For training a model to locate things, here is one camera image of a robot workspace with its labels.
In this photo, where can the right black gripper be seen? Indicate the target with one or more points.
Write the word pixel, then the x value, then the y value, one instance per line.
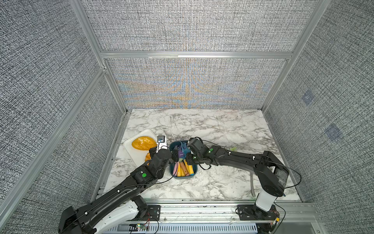
pixel 188 159

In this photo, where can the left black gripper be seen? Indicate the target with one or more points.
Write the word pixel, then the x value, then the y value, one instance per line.
pixel 176 154

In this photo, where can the green rake brown handle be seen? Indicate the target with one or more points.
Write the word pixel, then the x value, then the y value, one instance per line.
pixel 184 169

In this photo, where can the light blue rake white handle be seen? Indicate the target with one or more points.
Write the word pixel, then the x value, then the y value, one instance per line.
pixel 183 146

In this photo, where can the teal plastic storage box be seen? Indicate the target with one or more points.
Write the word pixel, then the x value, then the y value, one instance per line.
pixel 171 167

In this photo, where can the blue rake yellow handle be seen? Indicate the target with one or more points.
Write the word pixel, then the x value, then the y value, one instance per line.
pixel 179 171

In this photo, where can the blue fork yellow handle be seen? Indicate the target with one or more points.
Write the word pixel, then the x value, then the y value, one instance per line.
pixel 190 169

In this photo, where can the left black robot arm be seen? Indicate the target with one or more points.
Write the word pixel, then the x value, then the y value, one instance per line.
pixel 88 218

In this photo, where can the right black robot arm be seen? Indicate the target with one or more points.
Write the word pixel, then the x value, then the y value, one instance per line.
pixel 272 173

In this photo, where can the white rectangular tray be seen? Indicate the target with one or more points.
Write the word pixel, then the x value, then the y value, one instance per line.
pixel 138 156

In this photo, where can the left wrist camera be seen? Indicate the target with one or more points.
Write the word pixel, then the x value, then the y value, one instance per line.
pixel 161 143

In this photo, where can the glazed ring donut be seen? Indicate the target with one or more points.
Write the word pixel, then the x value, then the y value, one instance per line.
pixel 148 157

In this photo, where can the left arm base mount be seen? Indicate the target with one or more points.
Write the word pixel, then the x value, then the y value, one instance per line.
pixel 146 211

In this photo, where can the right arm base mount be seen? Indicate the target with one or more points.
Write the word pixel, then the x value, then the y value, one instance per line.
pixel 252 212

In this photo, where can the aluminium front rail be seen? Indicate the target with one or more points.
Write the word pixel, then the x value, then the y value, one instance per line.
pixel 204 211

